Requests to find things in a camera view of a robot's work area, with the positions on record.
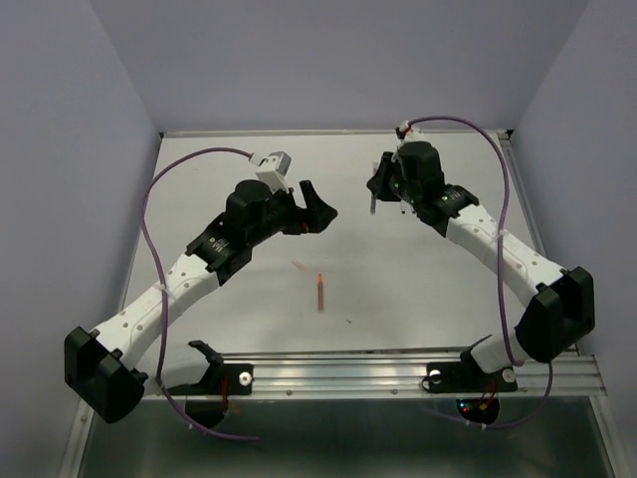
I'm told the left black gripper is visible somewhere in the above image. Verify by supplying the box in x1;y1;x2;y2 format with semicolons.
248;180;336;246

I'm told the purple highlighter pen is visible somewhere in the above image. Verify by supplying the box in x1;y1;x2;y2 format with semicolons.
370;161;379;216

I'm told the orange highlighter pen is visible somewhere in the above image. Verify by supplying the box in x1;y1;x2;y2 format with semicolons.
318;273;324;312

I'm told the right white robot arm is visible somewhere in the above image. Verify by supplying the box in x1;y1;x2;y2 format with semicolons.
366;141;595;388

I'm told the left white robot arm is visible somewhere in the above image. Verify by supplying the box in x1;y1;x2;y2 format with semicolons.
64;179;337;423

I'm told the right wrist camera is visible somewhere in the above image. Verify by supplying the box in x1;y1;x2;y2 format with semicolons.
395;120;427;148

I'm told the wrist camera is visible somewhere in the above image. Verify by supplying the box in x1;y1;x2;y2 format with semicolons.
395;120;427;148
249;151;292;192

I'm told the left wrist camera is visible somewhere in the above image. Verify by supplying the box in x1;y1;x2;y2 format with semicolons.
249;151;292;192

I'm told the aluminium frame rail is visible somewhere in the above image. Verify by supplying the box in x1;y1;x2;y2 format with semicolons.
138;350;607;401

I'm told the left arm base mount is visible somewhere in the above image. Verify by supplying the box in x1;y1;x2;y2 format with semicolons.
162;340;254;397

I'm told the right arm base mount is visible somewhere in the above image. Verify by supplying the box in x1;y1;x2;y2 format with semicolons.
420;347;519;394

